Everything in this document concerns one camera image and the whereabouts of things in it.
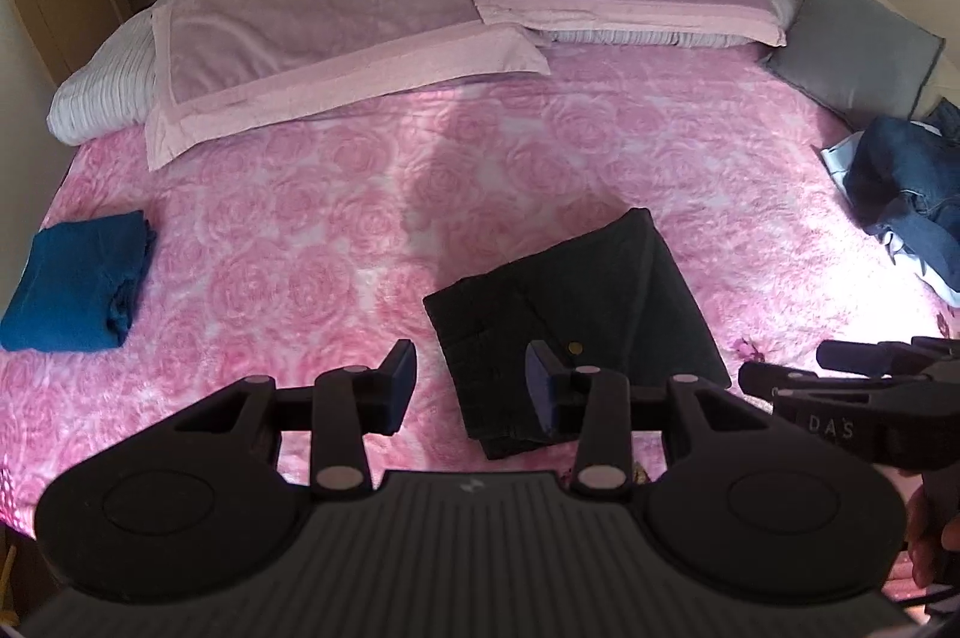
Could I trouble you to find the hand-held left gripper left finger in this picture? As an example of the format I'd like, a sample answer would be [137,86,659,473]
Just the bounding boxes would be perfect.
[176,338,419,500]

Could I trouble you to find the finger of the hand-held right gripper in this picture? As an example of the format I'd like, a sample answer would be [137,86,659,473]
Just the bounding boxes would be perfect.
[739,362,835,414]
[817,338,938,378]

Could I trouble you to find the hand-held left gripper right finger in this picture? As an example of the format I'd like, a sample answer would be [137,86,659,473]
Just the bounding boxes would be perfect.
[523,338,773,500]

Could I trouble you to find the dark grey pants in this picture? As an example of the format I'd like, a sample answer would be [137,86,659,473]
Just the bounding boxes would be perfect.
[422,207,732,461]

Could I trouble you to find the person's right hand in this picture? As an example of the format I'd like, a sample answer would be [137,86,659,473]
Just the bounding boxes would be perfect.
[904,492,960,590]

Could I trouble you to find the white cloth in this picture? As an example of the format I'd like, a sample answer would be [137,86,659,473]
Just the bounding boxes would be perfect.
[820,128,960,309]

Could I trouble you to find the pink floral blanket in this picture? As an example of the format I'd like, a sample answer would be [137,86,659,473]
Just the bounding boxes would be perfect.
[0,42,960,534]

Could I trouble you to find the grey pillow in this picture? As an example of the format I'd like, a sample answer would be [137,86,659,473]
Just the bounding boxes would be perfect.
[765,0,947,131]

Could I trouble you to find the teal folded garment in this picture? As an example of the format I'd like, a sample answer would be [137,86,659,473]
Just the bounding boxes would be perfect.
[0,210,158,353]

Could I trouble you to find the striped white pillow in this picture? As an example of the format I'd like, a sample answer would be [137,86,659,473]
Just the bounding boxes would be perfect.
[46,0,458,148]

